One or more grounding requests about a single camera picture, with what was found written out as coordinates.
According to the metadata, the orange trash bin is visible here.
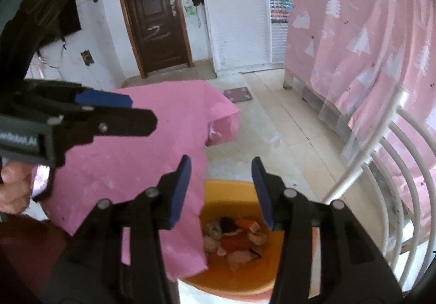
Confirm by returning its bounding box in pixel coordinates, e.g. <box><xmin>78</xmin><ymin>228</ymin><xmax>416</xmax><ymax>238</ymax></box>
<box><xmin>183</xmin><ymin>180</ymin><xmax>284</xmax><ymax>303</ymax></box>

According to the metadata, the person's left hand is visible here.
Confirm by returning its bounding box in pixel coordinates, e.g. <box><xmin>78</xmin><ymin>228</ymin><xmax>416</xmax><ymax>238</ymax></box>
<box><xmin>0</xmin><ymin>161</ymin><xmax>34</xmax><ymax>215</ymax></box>

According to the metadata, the smartphone with lit screen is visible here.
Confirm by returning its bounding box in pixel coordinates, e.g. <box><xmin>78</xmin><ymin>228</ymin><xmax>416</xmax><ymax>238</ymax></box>
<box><xmin>31</xmin><ymin>165</ymin><xmax>55</xmax><ymax>202</ymax></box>

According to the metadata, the pink star tablecloth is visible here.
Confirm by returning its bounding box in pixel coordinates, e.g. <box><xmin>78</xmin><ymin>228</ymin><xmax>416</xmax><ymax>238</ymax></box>
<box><xmin>41</xmin><ymin>80</ymin><xmax>241</xmax><ymax>280</ymax></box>

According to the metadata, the brown wooden door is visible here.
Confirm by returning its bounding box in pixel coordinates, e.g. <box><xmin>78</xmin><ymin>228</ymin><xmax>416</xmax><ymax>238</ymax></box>
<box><xmin>120</xmin><ymin>0</ymin><xmax>193</xmax><ymax>78</ymax></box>

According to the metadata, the pink bathroom scale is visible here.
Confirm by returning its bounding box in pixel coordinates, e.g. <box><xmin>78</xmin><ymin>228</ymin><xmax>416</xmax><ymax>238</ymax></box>
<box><xmin>223</xmin><ymin>87</ymin><xmax>253</xmax><ymax>103</ymax></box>

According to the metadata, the white louvered wardrobe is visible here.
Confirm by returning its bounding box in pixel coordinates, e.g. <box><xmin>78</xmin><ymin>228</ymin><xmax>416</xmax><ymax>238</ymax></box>
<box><xmin>205</xmin><ymin>0</ymin><xmax>287</xmax><ymax>76</ymax></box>

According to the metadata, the pink tree pattern curtain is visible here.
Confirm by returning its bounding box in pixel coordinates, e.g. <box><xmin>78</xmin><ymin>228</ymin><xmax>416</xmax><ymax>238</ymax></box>
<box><xmin>284</xmin><ymin>0</ymin><xmax>436</xmax><ymax>230</ymax></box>

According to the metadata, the black wall television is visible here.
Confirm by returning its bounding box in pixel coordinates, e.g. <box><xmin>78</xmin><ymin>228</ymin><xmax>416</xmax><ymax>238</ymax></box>
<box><xmin>39</xmin><ymin>0</ymin><xmax>81</xmax><ymax>48</ymax></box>

